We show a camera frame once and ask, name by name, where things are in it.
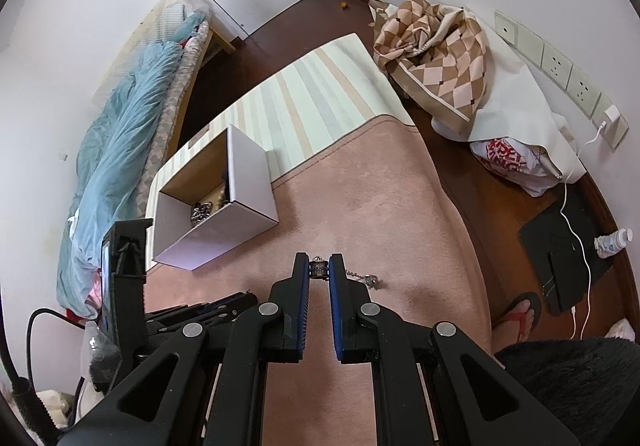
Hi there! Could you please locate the pink striped table mat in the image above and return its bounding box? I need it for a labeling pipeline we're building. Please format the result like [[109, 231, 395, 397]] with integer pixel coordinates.
[[142, 32, 493, 446]]

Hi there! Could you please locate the black flat bag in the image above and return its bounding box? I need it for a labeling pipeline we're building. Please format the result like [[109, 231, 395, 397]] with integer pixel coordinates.
[[517, 196, 616, 317]]

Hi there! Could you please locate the white charging cable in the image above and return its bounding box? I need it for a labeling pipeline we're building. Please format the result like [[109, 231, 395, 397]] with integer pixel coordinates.
[[557, 123, 608, 342]]

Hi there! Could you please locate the white cloth bag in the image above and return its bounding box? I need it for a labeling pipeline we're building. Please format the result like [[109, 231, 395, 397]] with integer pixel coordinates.
[[430, 8, 587, 184]]

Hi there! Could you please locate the white cardboard box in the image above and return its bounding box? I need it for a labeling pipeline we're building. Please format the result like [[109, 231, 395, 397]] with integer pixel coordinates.
[[151, 125, 279, 271]]

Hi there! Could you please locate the person's foot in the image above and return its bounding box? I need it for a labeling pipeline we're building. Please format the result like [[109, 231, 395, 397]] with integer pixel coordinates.
[[492, 301, 533, 352]]

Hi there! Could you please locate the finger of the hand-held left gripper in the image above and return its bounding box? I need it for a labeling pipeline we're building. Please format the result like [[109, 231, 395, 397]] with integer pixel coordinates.
[[150, 291, 259, 315], [145, 308, 241, 334]]

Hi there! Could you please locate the silver charm bracelet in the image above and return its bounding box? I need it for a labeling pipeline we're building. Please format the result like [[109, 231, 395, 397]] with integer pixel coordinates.
[[309, 256, 383, 289]]

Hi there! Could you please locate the small plastic bottle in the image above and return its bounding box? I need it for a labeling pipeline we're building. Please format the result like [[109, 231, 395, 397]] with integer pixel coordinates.
[[594, 228, 629, 259]]

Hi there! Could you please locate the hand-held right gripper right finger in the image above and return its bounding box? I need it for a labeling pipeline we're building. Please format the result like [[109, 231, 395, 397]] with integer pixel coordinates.
[[327, 253, 583, 446]]

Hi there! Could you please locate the chunky silver chain bracelet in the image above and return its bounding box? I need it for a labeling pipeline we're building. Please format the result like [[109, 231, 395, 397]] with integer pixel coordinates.
[[190, 202, 217, 227]]

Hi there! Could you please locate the wall socket panel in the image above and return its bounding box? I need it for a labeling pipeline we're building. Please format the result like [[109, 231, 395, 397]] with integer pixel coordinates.
[[494, 10, 630, 151]]

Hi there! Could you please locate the white quilted bedding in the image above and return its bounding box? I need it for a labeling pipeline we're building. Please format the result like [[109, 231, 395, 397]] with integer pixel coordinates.
[[150, 0, 201, 46]]

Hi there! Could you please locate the clear plastic bag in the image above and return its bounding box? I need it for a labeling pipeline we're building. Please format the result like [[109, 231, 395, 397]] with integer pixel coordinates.
[[80, 321, 121, 392]]

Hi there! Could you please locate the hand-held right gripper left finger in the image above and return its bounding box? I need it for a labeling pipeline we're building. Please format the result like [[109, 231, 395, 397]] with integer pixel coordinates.
[[60, 252, 313, 446]]

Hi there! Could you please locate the red print plastic bag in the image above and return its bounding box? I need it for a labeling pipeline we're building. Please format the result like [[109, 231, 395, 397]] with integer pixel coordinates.
[[470, 137, 561, 198]]

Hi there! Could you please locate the black cable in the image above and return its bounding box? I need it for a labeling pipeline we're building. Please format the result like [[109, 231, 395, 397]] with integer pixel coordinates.
[[0, 308, 86, 427]]

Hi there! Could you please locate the blue blanket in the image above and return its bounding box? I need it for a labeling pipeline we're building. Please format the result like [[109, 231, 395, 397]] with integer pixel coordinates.
[[56, 16, 206, 321]]

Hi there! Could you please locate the bed with patterned mattress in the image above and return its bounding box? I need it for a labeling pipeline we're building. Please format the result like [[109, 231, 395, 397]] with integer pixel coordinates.
[[132, 0, 238, 221]]

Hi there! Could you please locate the beige checkered cloth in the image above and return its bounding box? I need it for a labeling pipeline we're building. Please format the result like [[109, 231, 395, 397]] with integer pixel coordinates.
[[372, 0, 488, 124]]

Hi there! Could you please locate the foot in red sandal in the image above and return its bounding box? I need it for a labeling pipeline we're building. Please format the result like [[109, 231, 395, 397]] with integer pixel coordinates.
[[492, 292, 543, 344]]

